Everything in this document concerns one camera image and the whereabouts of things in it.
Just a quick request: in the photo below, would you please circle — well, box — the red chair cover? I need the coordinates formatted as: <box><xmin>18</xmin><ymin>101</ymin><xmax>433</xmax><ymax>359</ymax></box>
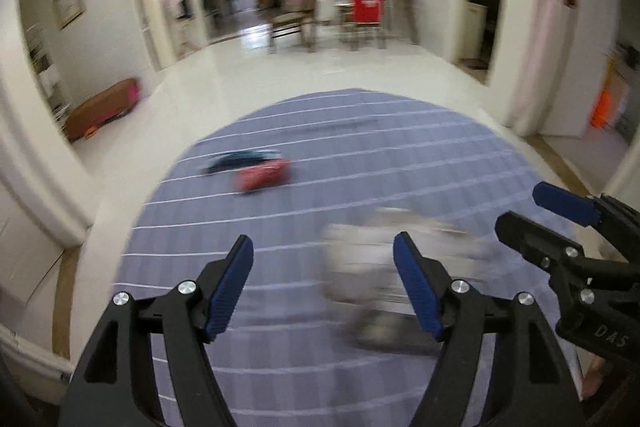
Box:
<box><xmin>347</xmin><ymin>0</ymin><xmax>386</xmax><ymax>24</ymax></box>

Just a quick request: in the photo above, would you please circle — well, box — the person's right forearm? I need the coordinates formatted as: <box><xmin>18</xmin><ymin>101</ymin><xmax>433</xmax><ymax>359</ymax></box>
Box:
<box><xmin>581</xmin><ymin>354</ymin><xmax>619</xmax><ymax>404</ymax></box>

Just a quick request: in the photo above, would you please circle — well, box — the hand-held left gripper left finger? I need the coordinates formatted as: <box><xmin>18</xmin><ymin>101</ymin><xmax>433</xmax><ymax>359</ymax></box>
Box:
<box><xmin>59</xmin><ymin>234</ymin><xmax>254</xmax><ymax>427</ymax></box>

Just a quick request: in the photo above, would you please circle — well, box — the orange plastic stool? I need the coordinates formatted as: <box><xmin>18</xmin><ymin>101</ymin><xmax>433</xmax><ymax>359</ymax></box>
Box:
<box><xmin>590</xmin><ymin>89</ymin><xmax>614</xmax><ymax>128</ymax></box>

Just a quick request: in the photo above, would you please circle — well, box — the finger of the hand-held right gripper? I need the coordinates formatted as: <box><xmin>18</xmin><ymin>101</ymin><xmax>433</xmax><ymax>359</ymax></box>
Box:
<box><xmin>532</xmin><ymin>182</ymin><xmax>640</xmax><ymax>259</ymax></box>
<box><xmin>495</xmin><ymin>212</ymin><xmax>601</xmax><ymax>303</ymax></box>

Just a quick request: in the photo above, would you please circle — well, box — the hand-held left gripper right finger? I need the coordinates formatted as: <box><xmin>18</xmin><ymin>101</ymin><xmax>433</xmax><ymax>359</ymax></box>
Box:
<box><xmin>393</xmin><ymin>232</ymin><xmax>586</xmax><ymax>427</ymax></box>

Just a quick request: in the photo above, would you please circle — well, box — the dark blue snack packet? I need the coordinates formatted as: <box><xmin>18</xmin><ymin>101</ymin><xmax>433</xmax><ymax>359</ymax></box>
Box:
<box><xmin>200</xmin><ymin>149</ymin><xmax>284</xmax><ymax>176</ymax></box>

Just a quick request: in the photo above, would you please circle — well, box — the wooden chair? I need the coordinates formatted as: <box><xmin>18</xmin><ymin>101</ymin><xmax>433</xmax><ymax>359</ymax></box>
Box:
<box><xmin>266</xmin><ymin>0</ymin><xmax>319</xmax><ymax>54</ymax></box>

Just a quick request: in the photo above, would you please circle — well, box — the small framed wall picture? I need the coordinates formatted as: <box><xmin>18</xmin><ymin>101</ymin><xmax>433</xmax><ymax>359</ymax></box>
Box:
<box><xmin>52</xmin><ymin>0</ymin><xmax>84</xmax><ymax>30</ymax></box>

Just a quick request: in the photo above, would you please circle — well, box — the red snack packet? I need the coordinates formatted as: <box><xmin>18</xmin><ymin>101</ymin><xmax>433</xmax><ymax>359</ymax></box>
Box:
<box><xmin>232</xmin><ymin>159</ymin><xmax>292</xmax><ymax>197</ymax></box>

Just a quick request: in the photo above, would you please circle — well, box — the grey checked tablecloth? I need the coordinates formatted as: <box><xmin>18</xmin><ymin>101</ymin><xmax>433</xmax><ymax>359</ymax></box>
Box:
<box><xmin>107</xmin><ymin>88</ymin><xmax>596</xmax><ymax>427</ymax></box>

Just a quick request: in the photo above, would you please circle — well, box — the red chair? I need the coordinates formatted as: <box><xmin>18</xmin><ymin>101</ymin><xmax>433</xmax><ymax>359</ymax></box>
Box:
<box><xmin>340</xmin><ymin>0</ymin><xmax>389</xmax><ymax>51</ymax></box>

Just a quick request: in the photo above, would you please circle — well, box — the white shelf unit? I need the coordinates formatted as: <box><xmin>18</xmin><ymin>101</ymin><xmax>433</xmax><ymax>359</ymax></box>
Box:
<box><xmin>22</xmin><ymin>24</ymin><xmax>72</xmax><ymax>124</ymax></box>

